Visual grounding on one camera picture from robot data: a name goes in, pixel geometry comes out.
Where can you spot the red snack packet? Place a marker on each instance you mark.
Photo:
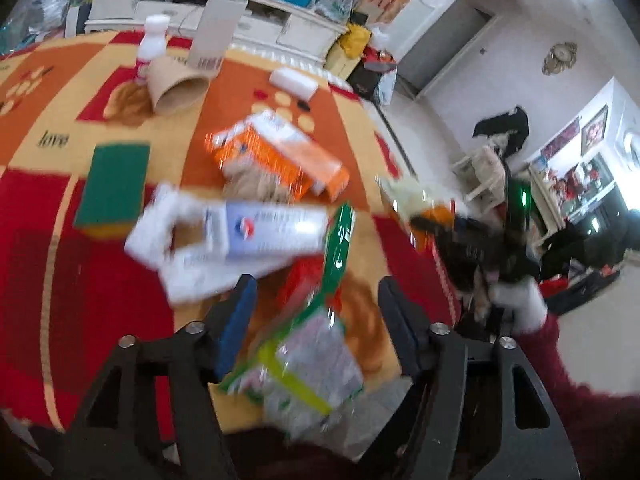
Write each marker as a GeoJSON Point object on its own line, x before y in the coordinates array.
{"type": "Point", "coordinates": [302, 280]}

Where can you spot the brown paper cup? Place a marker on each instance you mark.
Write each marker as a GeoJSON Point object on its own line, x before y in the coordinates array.
{"type": "Point", "coordinates": [175, 87]}

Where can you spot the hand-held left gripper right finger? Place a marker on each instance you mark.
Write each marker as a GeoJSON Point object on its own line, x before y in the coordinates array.
{"type": "Point", "coordinates": [400, 325]}

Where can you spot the white blue tube box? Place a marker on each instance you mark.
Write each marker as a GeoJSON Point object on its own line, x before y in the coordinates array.
{"type": "Point", "coordinates": [147, 237]}

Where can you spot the clear plastic bag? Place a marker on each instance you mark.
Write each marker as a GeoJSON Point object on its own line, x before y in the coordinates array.
{"type": "Point", "coordinates": [332, 5]}

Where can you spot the grey door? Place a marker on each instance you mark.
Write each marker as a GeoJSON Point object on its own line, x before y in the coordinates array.
{"type": "Point", "coordinates": [445, 50]}

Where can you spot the red bag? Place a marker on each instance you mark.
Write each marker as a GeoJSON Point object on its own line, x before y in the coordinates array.
{"type": "Point", "coordinates": [380, 59]}

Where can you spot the clear green plastic wrapper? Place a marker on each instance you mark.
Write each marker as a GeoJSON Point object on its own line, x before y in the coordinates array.
{"type": "Point", "coordinates": [310, 375]}

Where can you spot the yellow bag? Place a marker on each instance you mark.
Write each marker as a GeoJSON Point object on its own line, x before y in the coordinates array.
{"type": "Point", "coordinates": [356, 40]}

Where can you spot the green scouring pad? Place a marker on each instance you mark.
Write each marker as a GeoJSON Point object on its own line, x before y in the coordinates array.
{"type": "Point", "coordinates": [112, 185]}

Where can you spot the yellow orange plastic wrapper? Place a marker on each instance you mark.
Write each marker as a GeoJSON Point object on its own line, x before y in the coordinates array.
{"type": "Point", "coordinates": [410, 200]}

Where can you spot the white low cabinet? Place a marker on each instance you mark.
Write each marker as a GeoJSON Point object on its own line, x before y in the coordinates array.
{"type": "Point", "coordinates": [280, 30]}

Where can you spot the red wall poster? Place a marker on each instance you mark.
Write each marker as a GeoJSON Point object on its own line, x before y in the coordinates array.
{"type": "Point", "coordinates": [560, 140]}

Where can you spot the gold wall ornament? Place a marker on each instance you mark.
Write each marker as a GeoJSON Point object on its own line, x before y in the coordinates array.
{"type": "Point", "coordinates": [560, 57]}

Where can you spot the white sponge block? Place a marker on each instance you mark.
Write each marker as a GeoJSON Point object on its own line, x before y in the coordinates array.
{"type": "Point", "coordinates": [292, 84]}

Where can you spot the white blue carton box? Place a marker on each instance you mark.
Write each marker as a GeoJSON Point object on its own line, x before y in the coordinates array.
{"type": "Point", "coordinates": [270, 230]}

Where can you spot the black jacket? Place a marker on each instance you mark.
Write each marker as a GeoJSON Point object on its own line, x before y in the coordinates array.
{"type": "Point", "coordinates": [502, 127]}

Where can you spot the white sideboard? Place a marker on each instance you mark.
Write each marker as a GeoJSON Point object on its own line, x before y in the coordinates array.
{"type": "Point", "coordinates": [580, 185]}

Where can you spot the black box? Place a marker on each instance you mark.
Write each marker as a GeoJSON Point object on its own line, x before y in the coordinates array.
{"type": "Point", "coordinates": [367, 82]}

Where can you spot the white bottle pink label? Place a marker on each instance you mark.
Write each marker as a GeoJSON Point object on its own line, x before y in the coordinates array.
{"type": "Point", "coordinates": [152, 42]}

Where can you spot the blue white plastic bag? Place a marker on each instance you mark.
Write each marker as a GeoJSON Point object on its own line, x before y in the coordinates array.
{"type": "Point", "coordinates": [387, 90]}

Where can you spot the orange foil packet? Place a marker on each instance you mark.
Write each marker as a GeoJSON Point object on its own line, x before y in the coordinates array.
{"type": "Point", "coordinates": [245, 152]}

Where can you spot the grey tall carton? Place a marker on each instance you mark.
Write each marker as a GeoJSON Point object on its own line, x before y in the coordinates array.
{"type": "Point", "coordinates": [217, 25]}

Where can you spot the white chair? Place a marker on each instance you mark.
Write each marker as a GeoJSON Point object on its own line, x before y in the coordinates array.
{"type": "Point", "coordinates": [482, 170]}

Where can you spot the orange white carton box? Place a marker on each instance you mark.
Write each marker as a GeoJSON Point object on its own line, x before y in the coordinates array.
{"type": "Point", "coordinates": [305, 155]}

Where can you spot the red orange printed tablecloth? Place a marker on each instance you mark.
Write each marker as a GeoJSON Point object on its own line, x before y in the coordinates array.
{"type": "Point", "coordinates": [50, 285]}

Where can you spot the person's right forearm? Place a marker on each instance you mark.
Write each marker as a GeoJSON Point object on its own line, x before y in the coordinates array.
{"type": "Point", "coordinates": [575, 410]}

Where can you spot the cardboard box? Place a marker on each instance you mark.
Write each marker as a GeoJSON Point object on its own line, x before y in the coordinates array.
{"type": "Point", "coordinates": [342, 62]}

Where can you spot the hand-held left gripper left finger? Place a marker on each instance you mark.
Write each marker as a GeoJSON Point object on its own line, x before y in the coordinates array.
{"type": "Point", "coordinates": [239, 322]}

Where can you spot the white round wall clock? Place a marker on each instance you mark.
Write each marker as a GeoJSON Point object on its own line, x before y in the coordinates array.
{"type": "Point", "coordinates": [632, 150]}

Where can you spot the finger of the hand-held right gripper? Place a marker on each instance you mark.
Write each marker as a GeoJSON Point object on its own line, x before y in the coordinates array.
{"type": "Point", "coordinates": [455, 235]}

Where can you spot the black cloth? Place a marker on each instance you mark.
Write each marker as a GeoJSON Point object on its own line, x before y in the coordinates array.
{"type": "Point", "coordinates": [565, 245]}

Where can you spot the framed picture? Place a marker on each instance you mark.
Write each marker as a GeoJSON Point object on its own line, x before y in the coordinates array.
{"type": "Point", "coordinates": [594, 130]}

